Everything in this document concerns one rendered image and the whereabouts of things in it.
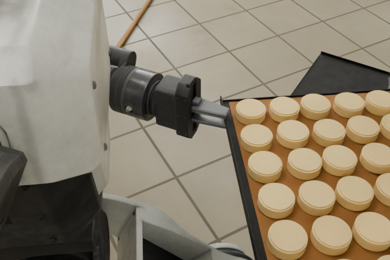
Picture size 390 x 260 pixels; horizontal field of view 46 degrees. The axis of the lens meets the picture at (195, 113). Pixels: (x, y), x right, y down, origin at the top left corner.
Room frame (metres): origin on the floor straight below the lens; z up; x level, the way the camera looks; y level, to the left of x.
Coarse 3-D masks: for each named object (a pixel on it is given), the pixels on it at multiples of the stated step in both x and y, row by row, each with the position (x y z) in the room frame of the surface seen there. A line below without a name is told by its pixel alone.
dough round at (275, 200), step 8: (272, 184) 0.41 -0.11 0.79; (280, 184) 0.41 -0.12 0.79; (264, 192) 0.40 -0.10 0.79; (272, 192) 0.40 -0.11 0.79; (280, 192) 0.40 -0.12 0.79; (288, 192) 0.40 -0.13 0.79; (264, 200) 0.38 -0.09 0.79; (272, 200) 0.38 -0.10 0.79; (280, 200) 0.38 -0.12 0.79; (288, 200) 0.38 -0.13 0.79; (264, 208) 0.38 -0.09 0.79; (272, 208) 0.37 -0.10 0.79; (280, 208) 0.37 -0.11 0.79; (288, 208) 0.37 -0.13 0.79; (272, 216) 0.37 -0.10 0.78; (280, 216) 0.37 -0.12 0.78
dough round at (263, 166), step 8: (256, 152) 0.48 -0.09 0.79; (264, 152) 0.47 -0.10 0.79; (248, 160) 0.46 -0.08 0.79; (256, 160) 0.46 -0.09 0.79; (264, 160) 0.46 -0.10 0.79; (272, 160) 0.46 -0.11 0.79; (280, 160) 0.46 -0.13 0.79; (248, 168) 0.45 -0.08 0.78; (256, 168) 0.44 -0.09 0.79; (264, 168) 0.44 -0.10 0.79; (272, 168) 0.44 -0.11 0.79; (280, 168) 0.44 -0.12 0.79; (256, 176) 0.43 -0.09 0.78; (264, 176) 0.43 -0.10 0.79; (272, 176) 0.43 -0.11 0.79
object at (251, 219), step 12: (276, 96) 0.63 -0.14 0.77; (288, 96) 0.63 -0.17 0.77; (300, 96) 0.63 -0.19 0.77; (228, 120) 0.57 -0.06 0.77; (228, 132) 0.53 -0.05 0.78; (240, 156) 0.48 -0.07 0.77; (240, 168) 0.46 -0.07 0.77; (240, 180) 0.43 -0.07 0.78; (240, 192) 0.41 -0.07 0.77; (252, 204) 0.39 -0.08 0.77; (252, 216) 0.37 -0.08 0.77; (252, 228) 0.35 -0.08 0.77; (252, 240) 0.33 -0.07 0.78; (264, 252) 0.32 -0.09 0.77
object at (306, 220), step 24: (360, 96) 0.63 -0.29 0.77; (264, 120) 0.57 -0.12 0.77; (312, 120) 0.57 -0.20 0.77; (336, 120) 0.57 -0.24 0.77; (240, 144) 0.51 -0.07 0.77; (312, 144) 0.51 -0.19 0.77; (360, 144) 0.51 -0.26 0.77; (384, 144) 0.51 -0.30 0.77; (360, 168) 0.46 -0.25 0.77; (264, 216) 0.37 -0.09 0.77; (288, 216) 0.37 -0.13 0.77; (312, 216) 0.37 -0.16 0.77; (336, 216) 0.37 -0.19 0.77; (264, 240) 0.34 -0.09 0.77
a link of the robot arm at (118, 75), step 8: (112, 48) 0.69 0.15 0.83; (120, 48) 0.69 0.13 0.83; (112, 56) 0.67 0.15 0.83; (120, 56) 0.67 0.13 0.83; (128, 56) 0.67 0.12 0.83; (112, 64) 0.67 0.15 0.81; (120, 64) 0.66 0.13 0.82; (128, 64) 0.66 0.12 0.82; (112, 72) 0.65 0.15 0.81; (120, 72) 0.64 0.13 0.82; (128, 72) 0.64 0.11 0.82; (112, 80) 0.62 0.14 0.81; (120, 80) 0.62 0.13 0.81; (112, 88) 0.61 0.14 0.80; (120, 88) 0.61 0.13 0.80; (112, 96) 0.61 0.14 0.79; (120, 96) 0.60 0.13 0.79; (112, 104) 0.61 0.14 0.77; (120, 104) 0.60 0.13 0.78; (120, 112) 0.61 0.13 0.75
